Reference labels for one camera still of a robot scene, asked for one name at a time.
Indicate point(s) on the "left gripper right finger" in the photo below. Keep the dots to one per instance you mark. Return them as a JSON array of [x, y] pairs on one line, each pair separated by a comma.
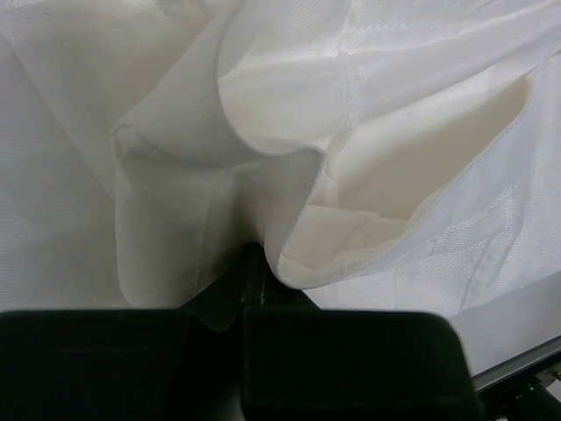
[[303, 363]]

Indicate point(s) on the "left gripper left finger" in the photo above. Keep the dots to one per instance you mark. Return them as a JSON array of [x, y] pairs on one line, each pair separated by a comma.
[[128, 364]]

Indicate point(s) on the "white pleated skirt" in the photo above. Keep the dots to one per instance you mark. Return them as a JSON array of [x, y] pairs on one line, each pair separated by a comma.
[[386, 154]]

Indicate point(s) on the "silver aluminium rail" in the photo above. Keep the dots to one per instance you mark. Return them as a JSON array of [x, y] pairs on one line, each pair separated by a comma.
[[516, 389]]

